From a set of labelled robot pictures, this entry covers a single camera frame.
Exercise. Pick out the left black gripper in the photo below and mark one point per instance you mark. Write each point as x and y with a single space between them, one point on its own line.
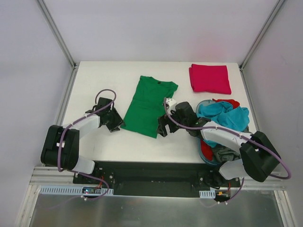
114 121

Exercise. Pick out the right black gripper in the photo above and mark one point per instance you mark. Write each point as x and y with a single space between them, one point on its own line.
167 121

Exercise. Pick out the green t shirt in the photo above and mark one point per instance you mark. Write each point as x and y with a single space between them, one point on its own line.
147 105

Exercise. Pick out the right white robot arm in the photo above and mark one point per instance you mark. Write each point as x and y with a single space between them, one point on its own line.
258 157

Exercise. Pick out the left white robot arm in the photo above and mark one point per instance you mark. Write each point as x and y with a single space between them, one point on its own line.
62 144

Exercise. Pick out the red t shirt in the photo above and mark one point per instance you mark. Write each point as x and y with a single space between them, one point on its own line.
206 151

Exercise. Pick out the turquoise t shirt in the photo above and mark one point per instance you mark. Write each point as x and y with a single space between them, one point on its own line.
224 114

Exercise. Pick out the folded pink t shirt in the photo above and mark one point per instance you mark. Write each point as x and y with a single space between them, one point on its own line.
211 79

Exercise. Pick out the grey t shirt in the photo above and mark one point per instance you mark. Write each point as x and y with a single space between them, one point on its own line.
220 153

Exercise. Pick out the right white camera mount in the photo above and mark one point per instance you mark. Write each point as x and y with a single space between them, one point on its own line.
170 104

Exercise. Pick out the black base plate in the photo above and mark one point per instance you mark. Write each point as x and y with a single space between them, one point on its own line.
162 179

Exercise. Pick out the left aluminium frame post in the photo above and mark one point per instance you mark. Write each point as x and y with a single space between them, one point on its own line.
56 33

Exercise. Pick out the aluminium frame post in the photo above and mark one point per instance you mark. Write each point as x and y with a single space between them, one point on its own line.
263 31
56 33

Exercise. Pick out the right white cable duct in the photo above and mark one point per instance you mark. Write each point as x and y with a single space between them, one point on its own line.
210 194

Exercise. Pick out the right aluminium frame post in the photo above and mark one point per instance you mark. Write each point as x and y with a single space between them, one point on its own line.
263 31

